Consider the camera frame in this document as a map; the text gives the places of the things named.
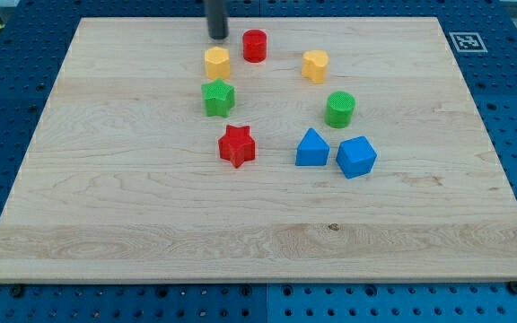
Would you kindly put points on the yellow hexagon block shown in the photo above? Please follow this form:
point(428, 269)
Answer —
point(217, 63)

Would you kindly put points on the red star block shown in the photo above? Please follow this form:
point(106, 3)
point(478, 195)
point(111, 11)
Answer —
point(237, 145)

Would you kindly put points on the blue triangle block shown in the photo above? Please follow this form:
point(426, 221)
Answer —
point(313, 150)

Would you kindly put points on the green star block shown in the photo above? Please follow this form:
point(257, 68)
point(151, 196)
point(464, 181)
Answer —
point(218, 98)

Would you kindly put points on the blue cube block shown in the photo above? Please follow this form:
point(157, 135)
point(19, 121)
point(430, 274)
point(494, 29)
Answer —
point(356, 157)

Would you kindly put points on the green cylinder block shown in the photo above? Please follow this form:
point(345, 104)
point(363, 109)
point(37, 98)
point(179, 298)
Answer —
point(340, 109)

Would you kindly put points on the yellow heart block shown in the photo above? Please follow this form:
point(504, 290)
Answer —
point(315, 65)

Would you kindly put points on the light wooden board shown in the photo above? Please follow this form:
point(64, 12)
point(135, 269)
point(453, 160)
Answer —
point(123, 183)

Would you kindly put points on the red cylinder block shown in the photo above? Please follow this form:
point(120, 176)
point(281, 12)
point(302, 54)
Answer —
point(254, 46)

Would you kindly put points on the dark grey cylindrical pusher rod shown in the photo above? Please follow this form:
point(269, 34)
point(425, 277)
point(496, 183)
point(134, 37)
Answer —
point(216, 19)

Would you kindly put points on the white fiducial marker tag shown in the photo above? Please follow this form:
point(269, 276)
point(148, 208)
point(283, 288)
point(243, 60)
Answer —
point(467, 42)

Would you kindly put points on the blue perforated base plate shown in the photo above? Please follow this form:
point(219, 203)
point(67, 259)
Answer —
point(33, 45)

